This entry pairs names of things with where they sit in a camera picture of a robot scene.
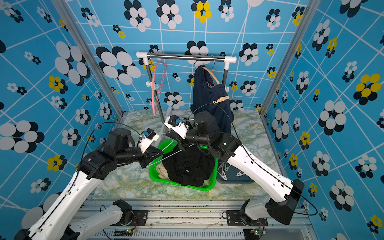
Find pink plastic hanger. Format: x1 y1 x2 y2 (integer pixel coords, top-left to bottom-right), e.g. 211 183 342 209
150 62 167 116

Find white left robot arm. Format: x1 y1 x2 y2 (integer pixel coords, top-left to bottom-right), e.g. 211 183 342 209
14 128 163 240

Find black shorts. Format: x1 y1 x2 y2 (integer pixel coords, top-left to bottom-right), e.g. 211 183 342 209
161 145 216 187

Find wooden hanger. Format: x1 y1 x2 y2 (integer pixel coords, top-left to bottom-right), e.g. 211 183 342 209
201 55 230 105

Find navy blue shorts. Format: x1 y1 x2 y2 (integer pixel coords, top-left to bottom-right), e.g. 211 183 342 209
191 65 234 134

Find dark teal plastic bin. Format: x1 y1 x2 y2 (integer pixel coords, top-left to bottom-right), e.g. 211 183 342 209
217 161 254 184

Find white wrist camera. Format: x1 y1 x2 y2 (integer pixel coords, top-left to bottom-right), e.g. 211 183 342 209
139 128 160 154
165 115 189 139

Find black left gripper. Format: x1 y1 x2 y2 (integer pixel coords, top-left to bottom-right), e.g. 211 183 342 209
118 144 166 167

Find white metal clothes rack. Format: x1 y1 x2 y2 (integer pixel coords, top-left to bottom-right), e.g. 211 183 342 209
136 51 238 139

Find green plastic basket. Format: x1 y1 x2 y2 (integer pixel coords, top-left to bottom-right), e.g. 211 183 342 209
149 140 219 192

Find wooden clothespin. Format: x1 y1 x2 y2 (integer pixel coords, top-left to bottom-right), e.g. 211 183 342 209
213 96 230 104

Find white clothespin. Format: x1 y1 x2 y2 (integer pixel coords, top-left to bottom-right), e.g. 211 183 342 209
236 171 245 177
217 165 228 181

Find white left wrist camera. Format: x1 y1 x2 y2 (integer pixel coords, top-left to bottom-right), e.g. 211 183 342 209
139 128 160 154

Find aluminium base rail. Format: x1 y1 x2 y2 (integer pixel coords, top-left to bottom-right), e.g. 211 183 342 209
91 199 318 240

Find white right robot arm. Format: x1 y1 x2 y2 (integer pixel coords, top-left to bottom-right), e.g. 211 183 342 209
164 112 305 226

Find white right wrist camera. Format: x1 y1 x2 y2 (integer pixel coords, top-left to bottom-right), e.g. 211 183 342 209
165 115 189 139

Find beige shorts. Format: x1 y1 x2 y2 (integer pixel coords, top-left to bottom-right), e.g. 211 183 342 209
156 163 170 181

